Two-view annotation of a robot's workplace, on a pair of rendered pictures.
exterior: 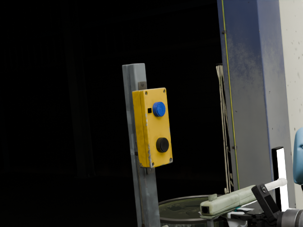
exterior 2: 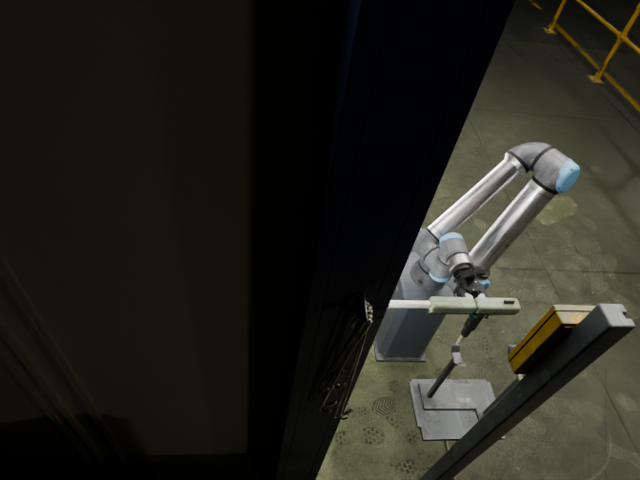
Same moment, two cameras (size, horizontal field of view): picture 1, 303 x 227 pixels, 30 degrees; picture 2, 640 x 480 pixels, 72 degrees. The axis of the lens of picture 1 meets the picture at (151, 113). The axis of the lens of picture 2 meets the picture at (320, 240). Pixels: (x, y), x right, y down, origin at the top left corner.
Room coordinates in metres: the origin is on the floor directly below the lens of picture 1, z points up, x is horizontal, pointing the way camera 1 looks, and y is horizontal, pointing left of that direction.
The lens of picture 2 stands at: (2.82, -0.07, 2.35)
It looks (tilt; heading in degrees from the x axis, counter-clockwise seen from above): 47 degrees down; 219
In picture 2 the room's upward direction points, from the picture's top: 10 degrees clockwise
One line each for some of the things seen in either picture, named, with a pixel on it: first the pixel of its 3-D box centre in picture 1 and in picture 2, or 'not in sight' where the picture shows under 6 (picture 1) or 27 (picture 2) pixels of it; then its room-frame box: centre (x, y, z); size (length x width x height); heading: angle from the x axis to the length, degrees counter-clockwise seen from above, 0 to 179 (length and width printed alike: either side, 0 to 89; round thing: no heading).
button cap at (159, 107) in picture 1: (158, 109); not in sight; (1.88, -0.03, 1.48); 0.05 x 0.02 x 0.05; 140
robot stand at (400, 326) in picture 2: not in sight; (410, 310); (1.29, -0.57, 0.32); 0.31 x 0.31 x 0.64; 50
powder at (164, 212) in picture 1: (199, 209); not in sight; (3.04, -0.21, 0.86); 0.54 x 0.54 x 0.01
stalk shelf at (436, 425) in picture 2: not in sight; (455, 409); (1.85, -0.07, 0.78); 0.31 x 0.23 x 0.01; 140
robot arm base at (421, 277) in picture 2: not in sight; (430, 269); (1.29, -0.57, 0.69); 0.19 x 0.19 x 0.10
